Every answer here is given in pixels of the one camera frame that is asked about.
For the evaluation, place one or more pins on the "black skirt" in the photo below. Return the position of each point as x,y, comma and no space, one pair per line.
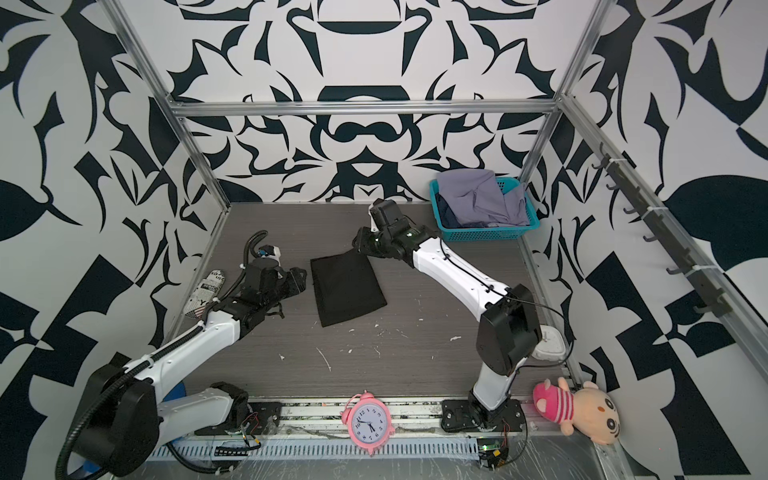
345,287

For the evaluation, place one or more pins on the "blue cloth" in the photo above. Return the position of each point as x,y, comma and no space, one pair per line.
177,392

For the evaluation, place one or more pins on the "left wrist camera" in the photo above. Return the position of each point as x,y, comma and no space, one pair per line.
270,251

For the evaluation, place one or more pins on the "pink alarm clock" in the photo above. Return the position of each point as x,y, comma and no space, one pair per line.
368,421

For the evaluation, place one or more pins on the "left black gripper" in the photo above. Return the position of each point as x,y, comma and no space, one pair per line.
296,281

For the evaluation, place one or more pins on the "teal plastic basket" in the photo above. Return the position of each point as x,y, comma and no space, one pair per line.
505,184

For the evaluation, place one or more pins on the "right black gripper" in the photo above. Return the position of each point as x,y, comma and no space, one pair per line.
364,235

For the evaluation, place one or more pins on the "dark navy garment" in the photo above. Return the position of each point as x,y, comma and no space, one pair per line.
448,219

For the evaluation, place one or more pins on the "white square clock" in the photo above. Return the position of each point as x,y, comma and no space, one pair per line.
552,347

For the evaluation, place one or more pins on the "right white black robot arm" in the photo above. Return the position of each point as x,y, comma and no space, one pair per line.
509,329

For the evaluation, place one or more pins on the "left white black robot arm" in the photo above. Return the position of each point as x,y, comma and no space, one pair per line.
124,414

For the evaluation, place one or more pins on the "purple grey skirt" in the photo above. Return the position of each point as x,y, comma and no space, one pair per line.
476,200

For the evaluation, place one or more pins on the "black wall hook rack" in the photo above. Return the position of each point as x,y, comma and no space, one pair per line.
666,231

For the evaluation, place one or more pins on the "small green circuit board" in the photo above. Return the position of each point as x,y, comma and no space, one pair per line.
493,453

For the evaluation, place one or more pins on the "pink plush pig toy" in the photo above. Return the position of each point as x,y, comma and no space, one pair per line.
588,410

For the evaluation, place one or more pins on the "white slotted cable duct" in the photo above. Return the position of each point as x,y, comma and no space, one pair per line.
280,449

